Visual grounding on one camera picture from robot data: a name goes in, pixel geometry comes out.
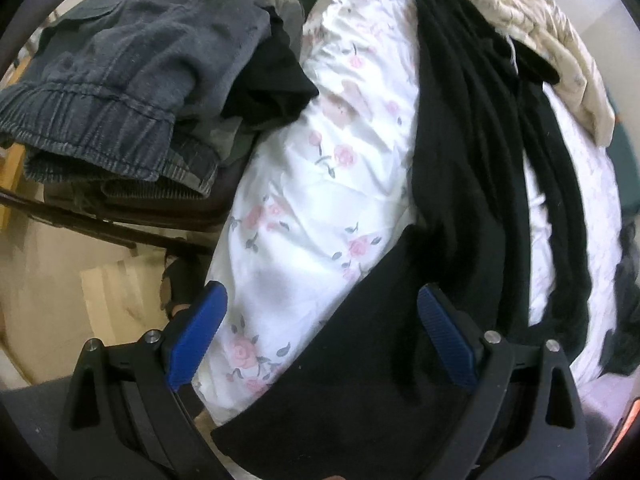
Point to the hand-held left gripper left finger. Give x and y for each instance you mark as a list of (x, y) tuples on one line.
[(197, 335)]

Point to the black pants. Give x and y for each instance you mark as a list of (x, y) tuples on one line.
[(450, 160)]

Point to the black sandal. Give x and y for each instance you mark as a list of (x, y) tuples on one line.
[(177, 285)]

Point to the brown folding chair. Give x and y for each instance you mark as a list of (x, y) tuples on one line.
[(125, 210)]

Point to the grey denim jeans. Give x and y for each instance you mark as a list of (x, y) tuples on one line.
[(125, 60)]

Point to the dark grey crumpled cloth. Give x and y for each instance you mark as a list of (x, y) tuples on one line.
[(627, 285)]

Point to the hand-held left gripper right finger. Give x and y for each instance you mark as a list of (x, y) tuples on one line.
[(447, 340)]

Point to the white floral bed sheet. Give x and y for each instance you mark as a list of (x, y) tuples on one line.
[(310, 185)]

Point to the black cloth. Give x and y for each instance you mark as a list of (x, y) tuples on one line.
[(270, 85)]

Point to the cream duvet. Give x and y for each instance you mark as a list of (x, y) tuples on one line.
[(550, 35)]

